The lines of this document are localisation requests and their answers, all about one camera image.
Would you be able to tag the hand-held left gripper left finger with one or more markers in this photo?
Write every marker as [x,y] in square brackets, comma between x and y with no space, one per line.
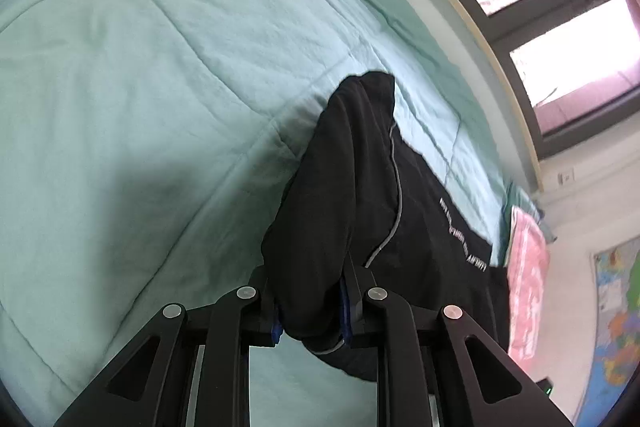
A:
[260,312]

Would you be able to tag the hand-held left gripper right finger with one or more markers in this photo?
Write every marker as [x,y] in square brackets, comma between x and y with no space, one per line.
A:
[346,314]

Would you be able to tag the black hooded jacket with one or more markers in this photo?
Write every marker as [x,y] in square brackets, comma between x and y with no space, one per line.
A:
[360,187]

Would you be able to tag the pink pillow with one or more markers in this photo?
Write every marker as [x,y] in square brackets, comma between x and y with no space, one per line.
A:
[527,287]

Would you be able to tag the green pillow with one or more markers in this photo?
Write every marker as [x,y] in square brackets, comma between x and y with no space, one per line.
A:
[520,197]

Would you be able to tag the black device with green light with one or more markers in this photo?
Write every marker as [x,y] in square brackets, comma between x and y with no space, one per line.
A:
[542,389]

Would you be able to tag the green quilted blanket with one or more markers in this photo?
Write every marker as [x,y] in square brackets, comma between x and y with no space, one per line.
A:
[125,107]

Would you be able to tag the wooden window ledge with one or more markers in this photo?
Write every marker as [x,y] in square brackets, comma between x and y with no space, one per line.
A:
[500,57]

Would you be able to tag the grey framed window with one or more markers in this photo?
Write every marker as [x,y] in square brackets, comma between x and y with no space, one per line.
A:
[510,27]

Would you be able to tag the white wall switch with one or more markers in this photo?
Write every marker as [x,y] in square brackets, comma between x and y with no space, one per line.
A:
[566,178]

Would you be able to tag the wall map poster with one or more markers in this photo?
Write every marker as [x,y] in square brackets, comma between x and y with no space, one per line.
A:
[615,332]

